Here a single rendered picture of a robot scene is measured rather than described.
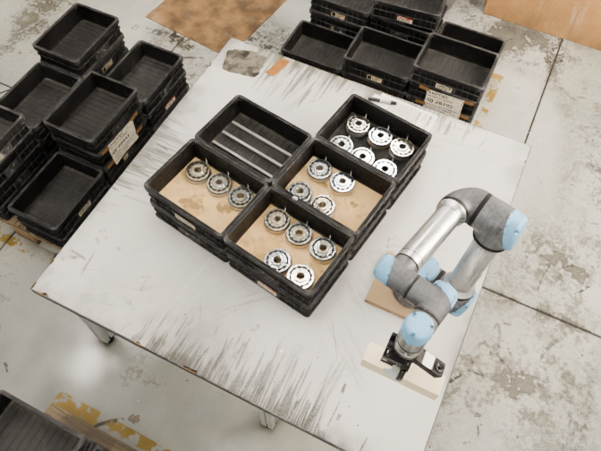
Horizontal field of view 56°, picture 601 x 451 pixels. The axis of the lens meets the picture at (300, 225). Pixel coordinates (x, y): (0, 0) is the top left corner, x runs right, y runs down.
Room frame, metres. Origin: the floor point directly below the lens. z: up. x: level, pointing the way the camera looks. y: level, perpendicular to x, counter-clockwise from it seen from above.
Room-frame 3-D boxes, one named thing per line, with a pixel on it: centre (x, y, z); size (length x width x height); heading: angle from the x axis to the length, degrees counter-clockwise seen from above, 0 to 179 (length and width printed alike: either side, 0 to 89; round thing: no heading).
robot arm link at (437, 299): (0.58, -0.35, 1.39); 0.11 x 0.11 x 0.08; 52
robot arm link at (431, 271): (0.89, -0.45, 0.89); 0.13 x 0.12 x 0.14; 52
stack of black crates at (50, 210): (1.55, 1.24, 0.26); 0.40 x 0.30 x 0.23; 155
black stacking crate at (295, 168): (1.26, -0.13, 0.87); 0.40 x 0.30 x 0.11; 56
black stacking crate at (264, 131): (1.48, 0.21, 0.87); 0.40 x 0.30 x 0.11; 56
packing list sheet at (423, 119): (1.80, -0.45, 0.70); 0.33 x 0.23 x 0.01; 66
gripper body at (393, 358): (0.49, -0.29, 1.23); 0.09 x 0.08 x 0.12; 65
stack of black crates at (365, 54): (2.49, -0.45, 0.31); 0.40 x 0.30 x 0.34; 66
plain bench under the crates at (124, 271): (1.26, 0.00, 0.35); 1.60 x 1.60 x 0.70; 66
